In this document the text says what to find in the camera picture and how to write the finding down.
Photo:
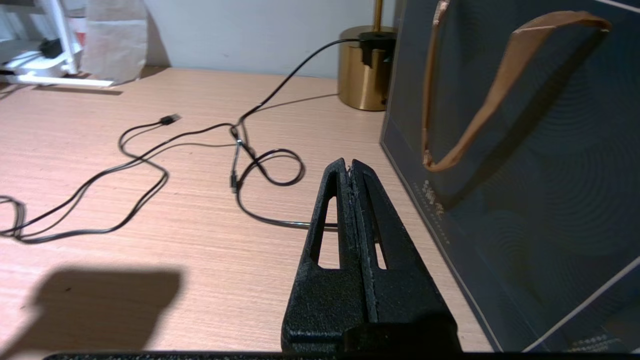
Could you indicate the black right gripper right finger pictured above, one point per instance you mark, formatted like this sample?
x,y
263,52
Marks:
x,y
410,290

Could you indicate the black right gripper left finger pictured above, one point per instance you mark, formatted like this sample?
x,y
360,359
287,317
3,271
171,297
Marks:
x,y
325,300

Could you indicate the white router with antennas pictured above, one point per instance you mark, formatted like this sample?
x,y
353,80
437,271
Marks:
x,y
45,67

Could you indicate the brass desk lamp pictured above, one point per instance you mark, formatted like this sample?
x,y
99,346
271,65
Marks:
x,y
357,75

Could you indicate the clear bottle red label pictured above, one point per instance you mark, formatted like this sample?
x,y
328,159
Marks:
x,y
77,30

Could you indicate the black clip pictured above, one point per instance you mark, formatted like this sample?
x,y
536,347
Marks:
x,y
50,47

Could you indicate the black lamp switch box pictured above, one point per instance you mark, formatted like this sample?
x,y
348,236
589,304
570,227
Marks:
x,y
375,42

